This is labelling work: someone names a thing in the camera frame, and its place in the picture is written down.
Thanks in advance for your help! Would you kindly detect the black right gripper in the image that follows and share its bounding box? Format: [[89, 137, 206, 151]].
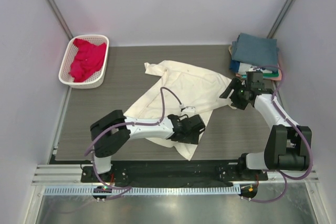
[[220, 77, 251, 110]]

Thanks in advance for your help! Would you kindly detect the cream white t shirt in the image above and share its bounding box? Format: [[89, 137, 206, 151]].
[[124, 60, 237, 161]]

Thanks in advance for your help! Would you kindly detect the white perforated plastic basket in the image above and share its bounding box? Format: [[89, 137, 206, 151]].
[[58, 35, 109, 89]]

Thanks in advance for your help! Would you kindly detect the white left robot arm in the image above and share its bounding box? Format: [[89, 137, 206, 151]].
[[85, 110, 205, 182]]

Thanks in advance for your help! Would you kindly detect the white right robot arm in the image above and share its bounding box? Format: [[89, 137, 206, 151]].
[[220, 71, 313, 180]]

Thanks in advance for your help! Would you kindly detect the folded white blue patterned shirt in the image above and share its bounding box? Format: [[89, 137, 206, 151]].
[[229, 60, 273, 75]]

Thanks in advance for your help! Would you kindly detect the folded grey-blue t shirt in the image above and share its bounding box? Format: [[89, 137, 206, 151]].
[[232, 33, 278, 72]]

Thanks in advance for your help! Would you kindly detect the folded green t shirt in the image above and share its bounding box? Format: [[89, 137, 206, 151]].
[[240, 72, 281, 79]]

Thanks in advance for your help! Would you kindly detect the red t shirt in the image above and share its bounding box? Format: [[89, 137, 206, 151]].
[[69, 38, 107, 82]]

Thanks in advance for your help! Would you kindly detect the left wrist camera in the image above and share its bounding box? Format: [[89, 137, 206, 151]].
[[181, 106, 196, 117]]

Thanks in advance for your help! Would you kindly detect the slotted grey cable duct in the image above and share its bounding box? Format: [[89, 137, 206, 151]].
[[44, 185, 240, 196]]

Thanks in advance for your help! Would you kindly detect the aluminium extrusion rail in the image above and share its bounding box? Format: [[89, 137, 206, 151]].
[[268, 165, 317, 181]]

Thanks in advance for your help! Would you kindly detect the right aluminium frame post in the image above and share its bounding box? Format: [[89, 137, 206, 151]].
[[267, 0, 296, 39]]

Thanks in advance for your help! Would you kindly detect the aluminium frame post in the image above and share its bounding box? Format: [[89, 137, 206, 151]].
[[267, 0, 296, 39], [45, 0, 73, 40]]

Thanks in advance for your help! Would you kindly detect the left aluminium frame post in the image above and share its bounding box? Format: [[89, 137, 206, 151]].
[[45, 0, 73, 40]]

